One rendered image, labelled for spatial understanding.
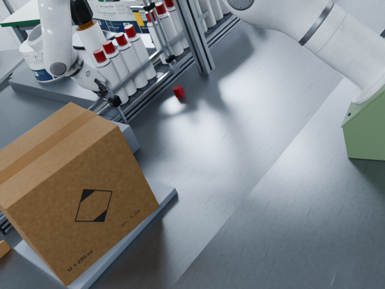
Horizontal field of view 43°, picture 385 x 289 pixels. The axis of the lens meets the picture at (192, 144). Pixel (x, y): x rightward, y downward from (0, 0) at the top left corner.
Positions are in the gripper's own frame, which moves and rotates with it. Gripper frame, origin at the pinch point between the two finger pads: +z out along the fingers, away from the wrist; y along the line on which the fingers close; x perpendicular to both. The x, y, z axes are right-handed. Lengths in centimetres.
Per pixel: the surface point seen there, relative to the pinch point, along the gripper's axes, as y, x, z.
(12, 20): 180, -54, 35
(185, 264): -64, 38, -2
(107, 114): -0.5, 4.5, 5.1
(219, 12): -3, -57, 24
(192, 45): -14.1, -30.1, 10.1
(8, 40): 343, -87, 111
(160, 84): -5.1, -15.4, 14.5
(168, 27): -2.4, -34.3, 6.4
